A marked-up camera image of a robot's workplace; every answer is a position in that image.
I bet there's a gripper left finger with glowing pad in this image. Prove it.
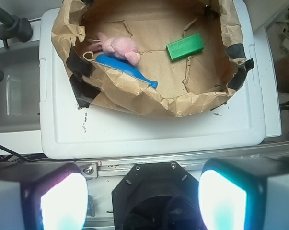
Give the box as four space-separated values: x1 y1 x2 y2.
0 162 88 230

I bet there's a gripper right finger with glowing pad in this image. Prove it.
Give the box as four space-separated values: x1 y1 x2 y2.
198 157 289 230

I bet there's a green rectangular block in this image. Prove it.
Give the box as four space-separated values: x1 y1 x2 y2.
166 33 204 61

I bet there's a white plastic bin lid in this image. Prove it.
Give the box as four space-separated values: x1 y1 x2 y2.
39 9 266 159

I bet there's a clear plastic container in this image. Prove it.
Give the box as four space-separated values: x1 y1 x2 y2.
0 41 40 133

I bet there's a crumpled brown paper liner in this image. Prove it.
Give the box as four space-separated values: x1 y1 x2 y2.
51 0 254 117

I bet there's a pink plush toy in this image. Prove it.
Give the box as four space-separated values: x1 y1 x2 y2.
88 32 141 66

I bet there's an aluminium extrusion rail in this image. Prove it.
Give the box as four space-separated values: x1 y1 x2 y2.
77 140 289 178

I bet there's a black cable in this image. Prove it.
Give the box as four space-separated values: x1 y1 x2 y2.
0 141 77 163

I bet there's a black octagonal mount plate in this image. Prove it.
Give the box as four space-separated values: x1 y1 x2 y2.
112 161 206 230

